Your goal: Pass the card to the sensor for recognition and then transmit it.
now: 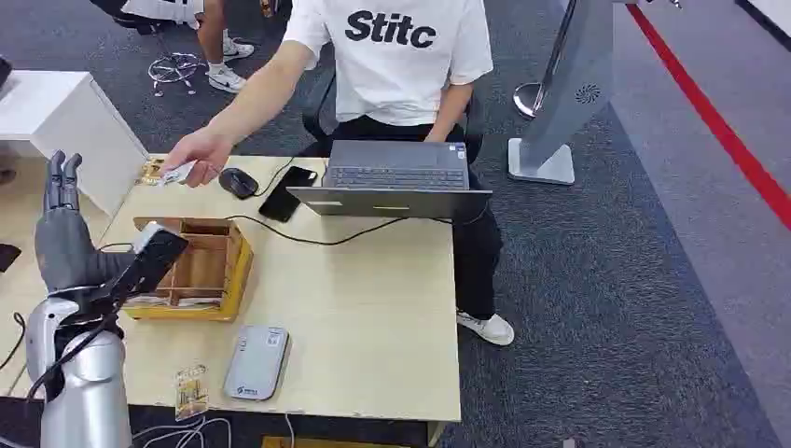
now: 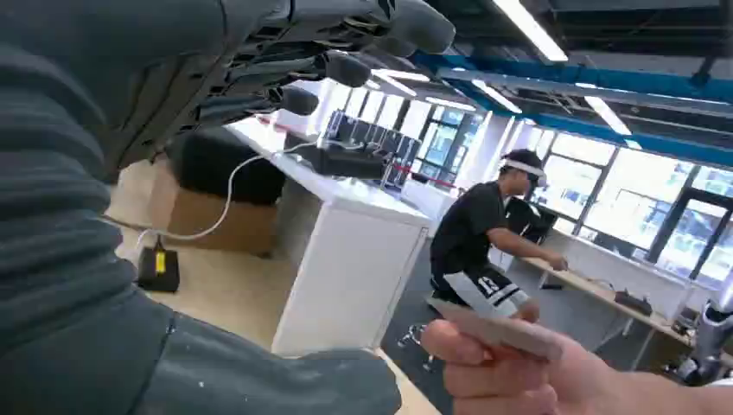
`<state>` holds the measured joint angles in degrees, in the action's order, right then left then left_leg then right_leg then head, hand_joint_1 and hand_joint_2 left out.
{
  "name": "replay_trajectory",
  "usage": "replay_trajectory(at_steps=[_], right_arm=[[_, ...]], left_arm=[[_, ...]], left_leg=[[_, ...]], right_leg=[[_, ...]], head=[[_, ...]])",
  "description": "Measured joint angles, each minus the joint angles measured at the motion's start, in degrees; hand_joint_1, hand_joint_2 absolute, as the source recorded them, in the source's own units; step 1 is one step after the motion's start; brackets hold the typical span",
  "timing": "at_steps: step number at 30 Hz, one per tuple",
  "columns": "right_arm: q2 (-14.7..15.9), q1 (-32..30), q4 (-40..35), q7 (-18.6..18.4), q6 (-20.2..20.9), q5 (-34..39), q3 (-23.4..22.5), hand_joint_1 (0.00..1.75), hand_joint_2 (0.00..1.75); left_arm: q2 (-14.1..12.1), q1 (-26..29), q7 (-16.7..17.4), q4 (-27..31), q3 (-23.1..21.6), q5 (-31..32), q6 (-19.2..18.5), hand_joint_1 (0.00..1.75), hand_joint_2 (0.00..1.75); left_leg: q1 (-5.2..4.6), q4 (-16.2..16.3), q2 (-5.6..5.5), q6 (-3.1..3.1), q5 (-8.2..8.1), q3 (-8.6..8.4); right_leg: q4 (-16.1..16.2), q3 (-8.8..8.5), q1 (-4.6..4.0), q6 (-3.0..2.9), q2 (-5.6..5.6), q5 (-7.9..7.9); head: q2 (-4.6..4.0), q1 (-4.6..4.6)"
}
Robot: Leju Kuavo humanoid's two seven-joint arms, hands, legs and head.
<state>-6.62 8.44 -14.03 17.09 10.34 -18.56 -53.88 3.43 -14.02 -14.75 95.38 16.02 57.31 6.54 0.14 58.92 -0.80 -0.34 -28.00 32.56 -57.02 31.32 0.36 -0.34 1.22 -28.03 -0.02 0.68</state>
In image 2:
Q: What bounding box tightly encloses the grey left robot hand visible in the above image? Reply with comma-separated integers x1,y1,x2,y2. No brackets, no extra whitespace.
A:
0,0,457,415

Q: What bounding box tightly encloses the person's hand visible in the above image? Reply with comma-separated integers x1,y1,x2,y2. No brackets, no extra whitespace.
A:
420,318,616,415

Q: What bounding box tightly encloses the pale grey card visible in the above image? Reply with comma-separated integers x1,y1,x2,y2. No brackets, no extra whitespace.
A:
426,297,566,362

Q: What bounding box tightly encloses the office chair base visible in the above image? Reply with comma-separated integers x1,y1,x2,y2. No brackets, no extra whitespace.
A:
396,322,437,374

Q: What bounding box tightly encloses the long wooden desk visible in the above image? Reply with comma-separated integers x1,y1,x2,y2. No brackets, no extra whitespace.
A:
518,256,733,369

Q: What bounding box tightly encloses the black cushion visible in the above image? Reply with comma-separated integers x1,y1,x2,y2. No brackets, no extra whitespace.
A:
165,128,288,206

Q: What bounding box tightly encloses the small black desk object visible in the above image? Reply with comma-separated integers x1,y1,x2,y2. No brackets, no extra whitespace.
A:
613,289,654,318

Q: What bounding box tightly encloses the seated person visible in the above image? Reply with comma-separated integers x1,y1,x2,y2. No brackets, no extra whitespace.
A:
429,149,570,323

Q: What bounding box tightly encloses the black monitor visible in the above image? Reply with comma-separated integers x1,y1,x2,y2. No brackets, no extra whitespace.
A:
506,196,560,246

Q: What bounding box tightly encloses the brown cardboard box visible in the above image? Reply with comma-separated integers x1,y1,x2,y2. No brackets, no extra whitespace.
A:
145,164,280,259

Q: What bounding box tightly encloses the white desk cabinet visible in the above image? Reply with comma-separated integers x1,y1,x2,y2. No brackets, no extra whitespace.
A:
225,117,431,357

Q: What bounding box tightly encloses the black power box yellow label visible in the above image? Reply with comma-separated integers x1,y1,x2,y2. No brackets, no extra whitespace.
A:
137,240,182,294

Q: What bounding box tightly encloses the white headset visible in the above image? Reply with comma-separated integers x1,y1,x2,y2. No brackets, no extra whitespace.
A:
498,157,549,188

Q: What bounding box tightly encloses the red strip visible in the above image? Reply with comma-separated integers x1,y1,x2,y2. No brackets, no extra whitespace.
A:
392,163,461,191

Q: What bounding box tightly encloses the black desktop device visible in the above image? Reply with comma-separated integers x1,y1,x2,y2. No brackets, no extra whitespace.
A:
284,132,392,181

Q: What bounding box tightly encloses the clear acrylic rack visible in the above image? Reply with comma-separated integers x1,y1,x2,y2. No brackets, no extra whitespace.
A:
322,108,424,191

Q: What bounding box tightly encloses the ceiling light strip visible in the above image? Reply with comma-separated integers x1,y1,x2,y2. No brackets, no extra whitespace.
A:
491,0,570,63
369,68,431,98
471,79,524,115
575,82,634,137
424,96,478,113

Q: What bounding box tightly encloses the blue ceiling beam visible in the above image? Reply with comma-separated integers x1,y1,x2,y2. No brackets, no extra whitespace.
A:
411,50,733,169

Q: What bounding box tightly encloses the white cable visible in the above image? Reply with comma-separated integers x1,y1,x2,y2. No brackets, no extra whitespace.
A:
99,138,322,243

